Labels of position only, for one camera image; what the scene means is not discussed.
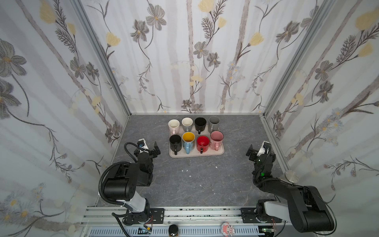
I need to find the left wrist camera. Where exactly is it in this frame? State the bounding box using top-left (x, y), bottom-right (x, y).
top-left (137, 138), bottom-right (149, 153)

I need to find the black corrugated cable hose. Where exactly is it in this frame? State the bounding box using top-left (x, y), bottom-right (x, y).
top-left (98, 161), bottom-right (131, 206)

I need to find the red mug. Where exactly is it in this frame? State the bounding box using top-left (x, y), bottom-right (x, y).
top-left (196, 135), bottom-right (210, 154)

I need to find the small grey mug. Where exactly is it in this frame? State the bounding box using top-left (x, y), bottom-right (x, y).
top-left (181, 118), bottom-right (193, 132)

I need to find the black mug white base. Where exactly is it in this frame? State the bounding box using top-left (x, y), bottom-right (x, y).
top-left (194, 117), bottom-right (207, 134)

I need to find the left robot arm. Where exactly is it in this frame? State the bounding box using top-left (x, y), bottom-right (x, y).
top-left (98, 141), bottom-right (161, 227)

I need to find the pale pink mug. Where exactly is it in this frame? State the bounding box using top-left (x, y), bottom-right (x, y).
top-left (168, 119), bottom-right (180, 136)

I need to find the grey-green mug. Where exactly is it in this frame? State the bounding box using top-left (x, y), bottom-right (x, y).
top-left (208, 116), bottom-right (220, 134)

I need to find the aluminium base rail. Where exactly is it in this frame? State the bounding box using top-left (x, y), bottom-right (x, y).
top-left (79, 206), bottom-right (323, 237)

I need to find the blue butterfly mug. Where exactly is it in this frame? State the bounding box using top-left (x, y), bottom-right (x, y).
top-left (182, 132), bottom-right (195, 154)

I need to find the black mug white rim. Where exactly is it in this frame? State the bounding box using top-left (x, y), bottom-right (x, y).
top-left (169, 134), bottom-right (182, 156)

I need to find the white cable duct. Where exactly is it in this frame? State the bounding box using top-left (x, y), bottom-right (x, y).
top-left (88, 226), bottom-right (264, 237)

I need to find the beige plastic tray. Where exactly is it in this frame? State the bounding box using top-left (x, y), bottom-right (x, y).
top-left (168, 125), bottom-right (225, 158)

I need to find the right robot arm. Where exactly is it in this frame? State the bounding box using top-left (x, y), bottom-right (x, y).
top-left (246, 142), bottom-right (337, 235)

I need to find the pink cartoon sticker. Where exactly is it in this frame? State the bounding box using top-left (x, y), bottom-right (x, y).
top-left (221, 222), bottom-right (235, 237)

